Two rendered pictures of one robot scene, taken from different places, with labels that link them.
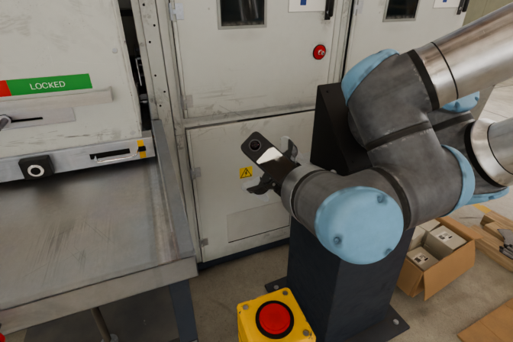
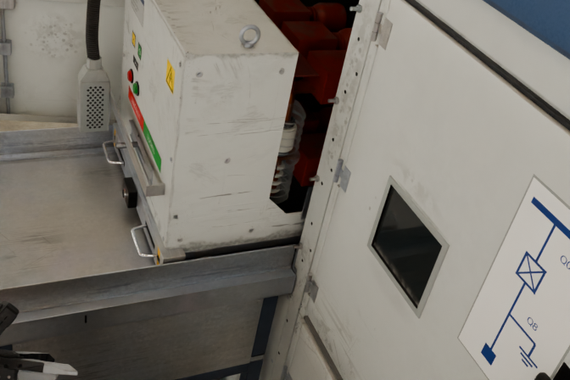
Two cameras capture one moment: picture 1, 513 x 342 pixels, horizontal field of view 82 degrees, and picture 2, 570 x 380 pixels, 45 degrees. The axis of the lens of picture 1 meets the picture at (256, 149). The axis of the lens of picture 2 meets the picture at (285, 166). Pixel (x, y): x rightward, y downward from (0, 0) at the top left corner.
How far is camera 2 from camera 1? 1.28 m
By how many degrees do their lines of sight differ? 68
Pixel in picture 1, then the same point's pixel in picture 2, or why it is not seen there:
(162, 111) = (301, 268)
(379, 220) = not seen: outside the picture
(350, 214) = not seen: outside the picture
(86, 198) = (94, 242)
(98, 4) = (173, 115)
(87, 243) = (24, 256)
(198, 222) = not seen: outside the picture
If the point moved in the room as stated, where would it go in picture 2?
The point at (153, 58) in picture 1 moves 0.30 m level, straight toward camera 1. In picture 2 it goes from (317, 203) to (180, 217)
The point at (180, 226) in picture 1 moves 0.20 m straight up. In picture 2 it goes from (24, 316) to (19, 241)
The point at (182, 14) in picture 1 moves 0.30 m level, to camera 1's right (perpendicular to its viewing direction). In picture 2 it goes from (345, 185) to (365, 301)
